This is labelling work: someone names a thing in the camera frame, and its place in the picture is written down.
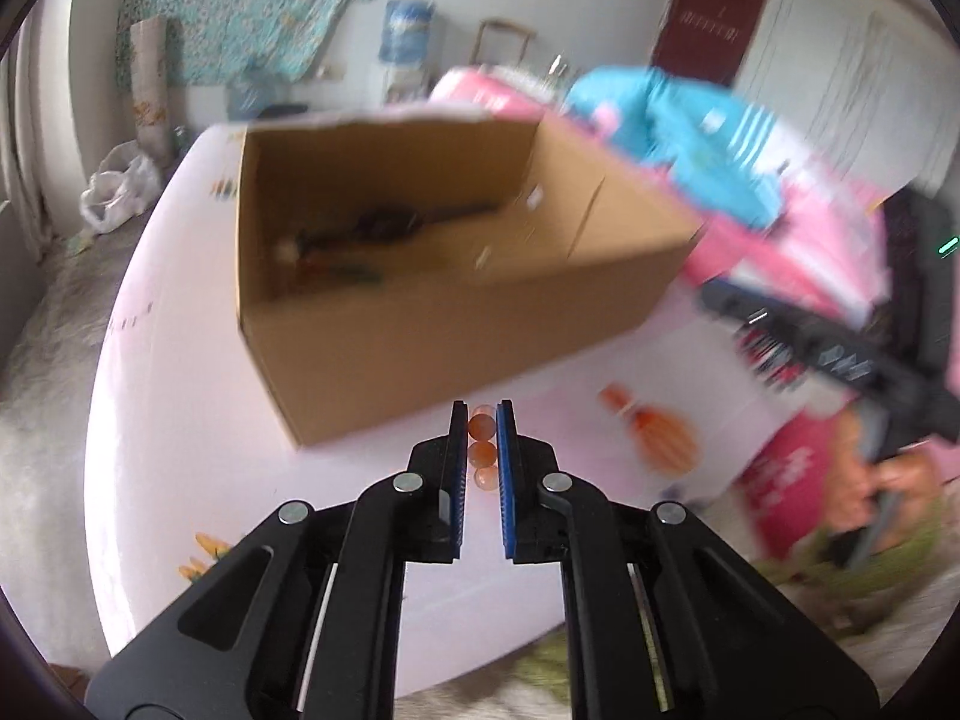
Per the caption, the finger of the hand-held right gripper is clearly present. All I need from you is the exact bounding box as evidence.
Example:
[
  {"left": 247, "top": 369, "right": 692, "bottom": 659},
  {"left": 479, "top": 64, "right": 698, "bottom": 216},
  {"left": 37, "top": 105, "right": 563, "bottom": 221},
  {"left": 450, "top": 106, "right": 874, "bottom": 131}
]
[
  {"left": 735, "top": 319, "right": 815, "bottom": 395},
  {"left": 699, "top": 281, "right": 938, "bottom": 421}
]

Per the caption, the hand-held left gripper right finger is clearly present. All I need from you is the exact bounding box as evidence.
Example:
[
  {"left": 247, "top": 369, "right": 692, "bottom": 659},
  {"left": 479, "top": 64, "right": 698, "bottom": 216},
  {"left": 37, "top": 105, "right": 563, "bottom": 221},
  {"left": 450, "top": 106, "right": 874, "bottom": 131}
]
[{"left": 495, "top": 399, "right": 880, "bottom": 720}]

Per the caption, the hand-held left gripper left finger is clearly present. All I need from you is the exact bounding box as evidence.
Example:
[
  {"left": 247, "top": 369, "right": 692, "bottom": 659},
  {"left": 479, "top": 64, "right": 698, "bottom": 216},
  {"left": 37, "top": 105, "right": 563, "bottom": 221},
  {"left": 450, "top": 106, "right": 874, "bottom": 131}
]
[{"left": 84, "top": 401, "right": 470, "bottom": 720}]

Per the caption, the orange beaded bracelet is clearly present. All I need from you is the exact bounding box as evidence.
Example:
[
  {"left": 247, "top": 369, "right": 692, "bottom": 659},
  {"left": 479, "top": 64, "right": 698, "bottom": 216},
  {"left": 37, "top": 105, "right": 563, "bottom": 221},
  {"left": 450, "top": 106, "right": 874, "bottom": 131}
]
[{"left": 466, "top": 403, "right": 500, "bottom": 492}]

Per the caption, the brown cardboard box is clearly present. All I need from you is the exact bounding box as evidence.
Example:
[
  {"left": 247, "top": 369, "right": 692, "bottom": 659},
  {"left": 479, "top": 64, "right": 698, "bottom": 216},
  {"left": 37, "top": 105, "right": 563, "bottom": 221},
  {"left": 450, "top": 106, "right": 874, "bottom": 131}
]
[{"left": 236, "top": 106, "right": 706, "bottom": 449}]

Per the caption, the black wristwatch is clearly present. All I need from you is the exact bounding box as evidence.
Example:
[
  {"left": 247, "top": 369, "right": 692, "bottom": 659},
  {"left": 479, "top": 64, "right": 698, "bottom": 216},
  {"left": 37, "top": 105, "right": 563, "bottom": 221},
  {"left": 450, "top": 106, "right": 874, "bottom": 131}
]
[{"left": 296, "top": 202, "right": 503, "bottom": 252}]

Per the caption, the person's right hand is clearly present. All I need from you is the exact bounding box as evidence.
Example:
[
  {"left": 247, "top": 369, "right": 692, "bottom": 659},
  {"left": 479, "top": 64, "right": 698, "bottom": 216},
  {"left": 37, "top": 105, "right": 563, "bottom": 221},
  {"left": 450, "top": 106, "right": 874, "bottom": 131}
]
[{"left": 821, "top": 412, "right": 946, "bottom": 541}]

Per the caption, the pink floral blanket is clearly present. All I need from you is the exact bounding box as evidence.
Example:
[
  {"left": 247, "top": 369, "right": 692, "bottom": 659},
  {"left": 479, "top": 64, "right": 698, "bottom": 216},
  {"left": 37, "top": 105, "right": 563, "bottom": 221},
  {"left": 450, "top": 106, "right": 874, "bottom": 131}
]
[{"left": 429, "top": 64, "right": 893, "bottom": 556}]

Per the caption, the blue blanket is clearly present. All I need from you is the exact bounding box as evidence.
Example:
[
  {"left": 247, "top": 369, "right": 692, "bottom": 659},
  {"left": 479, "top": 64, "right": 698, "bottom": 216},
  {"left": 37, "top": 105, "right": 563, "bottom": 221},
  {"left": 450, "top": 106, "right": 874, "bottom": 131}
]
[{"left": 562, "top": 66, "right": 796, "bottom": 230}]

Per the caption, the white water dispenser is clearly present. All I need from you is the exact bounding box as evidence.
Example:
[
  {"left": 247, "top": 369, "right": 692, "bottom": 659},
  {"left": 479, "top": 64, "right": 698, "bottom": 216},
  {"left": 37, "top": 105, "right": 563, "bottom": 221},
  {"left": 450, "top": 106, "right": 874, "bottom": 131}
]
[{"left": 382, "top": 64, "right": 432, "bottom": 106}]

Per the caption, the wooden chair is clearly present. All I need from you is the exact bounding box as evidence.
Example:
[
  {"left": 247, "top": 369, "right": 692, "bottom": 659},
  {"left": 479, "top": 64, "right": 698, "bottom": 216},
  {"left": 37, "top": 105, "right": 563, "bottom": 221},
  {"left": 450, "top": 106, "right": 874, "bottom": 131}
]
[{"left": 472, "top": 17, "right": 537, "bottom": 68}]

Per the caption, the clear empty water jug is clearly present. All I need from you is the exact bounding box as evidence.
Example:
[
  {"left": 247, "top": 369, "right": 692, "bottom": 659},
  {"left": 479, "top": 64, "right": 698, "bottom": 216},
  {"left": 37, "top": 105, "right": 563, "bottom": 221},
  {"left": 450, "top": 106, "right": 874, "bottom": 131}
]
[{"left": 225, "top": 66, "right": 280, "bottom": 121}]

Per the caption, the white plastic bag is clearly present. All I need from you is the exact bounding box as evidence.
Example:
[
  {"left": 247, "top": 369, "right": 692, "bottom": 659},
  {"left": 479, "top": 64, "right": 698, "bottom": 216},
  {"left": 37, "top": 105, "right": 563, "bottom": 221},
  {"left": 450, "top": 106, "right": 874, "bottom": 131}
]
[{"left": 81, "top": 142, "right": 162, "bottom": 233}]

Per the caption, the blue water jug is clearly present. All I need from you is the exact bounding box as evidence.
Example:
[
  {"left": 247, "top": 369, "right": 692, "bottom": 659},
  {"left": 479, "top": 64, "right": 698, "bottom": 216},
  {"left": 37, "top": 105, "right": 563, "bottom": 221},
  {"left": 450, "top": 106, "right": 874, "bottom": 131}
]
[{"left": 377, "top": 0, "right": 437, "bottom": 68}]

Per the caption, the rolled printed mat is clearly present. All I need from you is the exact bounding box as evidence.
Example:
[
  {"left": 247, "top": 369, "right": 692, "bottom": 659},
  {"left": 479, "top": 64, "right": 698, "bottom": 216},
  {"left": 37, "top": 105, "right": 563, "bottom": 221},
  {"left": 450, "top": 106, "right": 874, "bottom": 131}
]
[{"left": 129, "top": 17, "right": 175, "bottom": 158}]

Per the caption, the grey curtain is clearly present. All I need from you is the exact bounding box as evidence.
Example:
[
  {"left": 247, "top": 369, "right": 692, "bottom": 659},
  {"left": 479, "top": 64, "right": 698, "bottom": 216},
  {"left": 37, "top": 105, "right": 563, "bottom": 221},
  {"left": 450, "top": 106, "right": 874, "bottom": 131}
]
[{"left": 0, "top": 11, "right": 46, "bottom": 263}]

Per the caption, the multicolour beaded bracelet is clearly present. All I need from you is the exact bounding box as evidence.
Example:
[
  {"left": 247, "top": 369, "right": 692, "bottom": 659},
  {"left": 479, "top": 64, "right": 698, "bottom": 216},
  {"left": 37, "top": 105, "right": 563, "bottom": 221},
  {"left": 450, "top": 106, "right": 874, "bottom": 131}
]
[{"left": 281, "top": 236, "right": 383, "bottom": 290}]

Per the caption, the teal floral wall cloth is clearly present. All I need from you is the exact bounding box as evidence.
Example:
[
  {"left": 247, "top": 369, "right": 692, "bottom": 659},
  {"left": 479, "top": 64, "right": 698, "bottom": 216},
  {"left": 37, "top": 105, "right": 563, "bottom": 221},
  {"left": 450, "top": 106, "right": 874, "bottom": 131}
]
[{"left": 114, "top": 0, "right": 380, "bottom": 87}]

